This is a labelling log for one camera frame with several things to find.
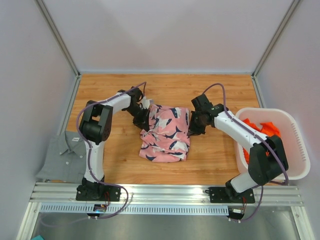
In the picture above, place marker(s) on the teal object at bottom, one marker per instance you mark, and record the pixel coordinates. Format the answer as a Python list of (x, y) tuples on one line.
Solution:
[(38, 237)]

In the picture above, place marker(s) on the left aluminium frame post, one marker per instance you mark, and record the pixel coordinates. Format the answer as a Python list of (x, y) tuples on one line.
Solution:
[(56, 34)]

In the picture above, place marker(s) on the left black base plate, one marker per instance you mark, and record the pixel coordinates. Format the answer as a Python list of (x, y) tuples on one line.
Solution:
[(98, 194)]

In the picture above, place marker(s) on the white laundry basket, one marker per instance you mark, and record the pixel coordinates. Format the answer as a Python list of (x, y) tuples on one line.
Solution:
[(296, 153)]

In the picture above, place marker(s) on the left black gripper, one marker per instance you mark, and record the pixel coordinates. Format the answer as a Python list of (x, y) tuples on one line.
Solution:
[(143, 122)]

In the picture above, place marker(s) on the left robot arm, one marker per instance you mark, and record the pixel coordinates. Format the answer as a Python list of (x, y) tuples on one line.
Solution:
[(94, 126)]

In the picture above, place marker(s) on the pink patterned garment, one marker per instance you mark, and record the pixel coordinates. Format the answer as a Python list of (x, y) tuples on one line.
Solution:
[(167, 139)]

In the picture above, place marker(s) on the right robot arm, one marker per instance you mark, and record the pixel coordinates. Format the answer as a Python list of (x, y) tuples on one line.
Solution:
[(267, 157)]

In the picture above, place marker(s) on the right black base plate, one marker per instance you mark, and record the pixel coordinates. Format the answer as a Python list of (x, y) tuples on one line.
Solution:
[(218, 194)]

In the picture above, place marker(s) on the grey shirt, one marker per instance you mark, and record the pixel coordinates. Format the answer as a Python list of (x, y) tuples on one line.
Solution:
[(65, 159)]

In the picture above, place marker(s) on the slotted cable duct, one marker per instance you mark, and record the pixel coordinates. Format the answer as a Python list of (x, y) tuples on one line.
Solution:
[(205, 210)]

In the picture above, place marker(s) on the aluminium front rail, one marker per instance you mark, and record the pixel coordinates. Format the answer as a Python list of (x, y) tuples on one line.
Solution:
[(167, 194)]

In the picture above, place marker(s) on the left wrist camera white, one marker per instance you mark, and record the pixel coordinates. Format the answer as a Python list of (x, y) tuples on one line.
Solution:
[(145, 103)]

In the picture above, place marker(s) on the aluminium frame post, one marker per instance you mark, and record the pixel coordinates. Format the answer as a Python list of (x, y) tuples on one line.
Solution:
[(56, 34), (276, 36)]

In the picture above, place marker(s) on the right aluminium frame post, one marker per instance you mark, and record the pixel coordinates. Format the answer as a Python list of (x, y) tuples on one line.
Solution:
[(276, 36)]

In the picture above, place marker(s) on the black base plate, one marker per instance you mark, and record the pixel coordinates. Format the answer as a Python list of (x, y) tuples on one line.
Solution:
[(218, 194), (98, 194)]

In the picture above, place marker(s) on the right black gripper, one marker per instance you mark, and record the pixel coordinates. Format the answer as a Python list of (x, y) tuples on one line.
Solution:
[(196, 122)]

